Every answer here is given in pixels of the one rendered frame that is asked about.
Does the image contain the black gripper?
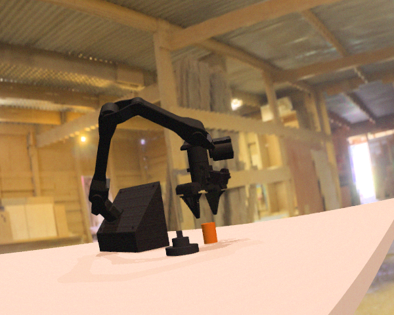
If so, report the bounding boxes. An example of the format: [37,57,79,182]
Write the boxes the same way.
[175,161,227,219]

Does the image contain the orange knob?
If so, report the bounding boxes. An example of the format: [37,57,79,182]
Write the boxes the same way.
[202,222,218,244]

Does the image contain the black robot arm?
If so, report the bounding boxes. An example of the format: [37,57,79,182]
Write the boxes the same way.
[89,97,234,224]

